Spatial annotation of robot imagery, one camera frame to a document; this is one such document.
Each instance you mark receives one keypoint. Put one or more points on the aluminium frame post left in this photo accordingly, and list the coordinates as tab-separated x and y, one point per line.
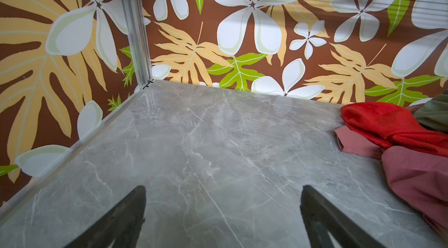
138	41

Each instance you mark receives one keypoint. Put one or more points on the olive green cloth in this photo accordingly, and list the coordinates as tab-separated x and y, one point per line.
434	114

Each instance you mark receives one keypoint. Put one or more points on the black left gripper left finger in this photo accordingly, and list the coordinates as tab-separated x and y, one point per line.
120	227

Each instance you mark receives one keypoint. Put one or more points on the pink ribbed cloth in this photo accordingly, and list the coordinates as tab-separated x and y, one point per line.
420	179

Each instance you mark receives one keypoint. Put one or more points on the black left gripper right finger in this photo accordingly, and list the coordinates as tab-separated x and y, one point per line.
324	221

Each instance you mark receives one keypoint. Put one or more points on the red cloth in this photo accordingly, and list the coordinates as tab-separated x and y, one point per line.
389	125

